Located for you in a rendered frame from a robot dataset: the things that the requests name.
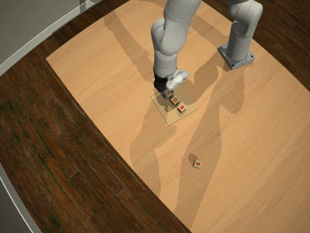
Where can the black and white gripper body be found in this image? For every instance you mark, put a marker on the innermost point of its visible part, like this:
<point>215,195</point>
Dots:
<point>168,78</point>

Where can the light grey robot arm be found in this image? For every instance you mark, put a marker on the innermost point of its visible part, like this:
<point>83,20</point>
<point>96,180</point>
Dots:
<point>169,40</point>

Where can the tan square mat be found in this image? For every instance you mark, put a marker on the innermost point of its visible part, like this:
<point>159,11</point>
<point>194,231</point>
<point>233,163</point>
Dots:
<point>170,112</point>

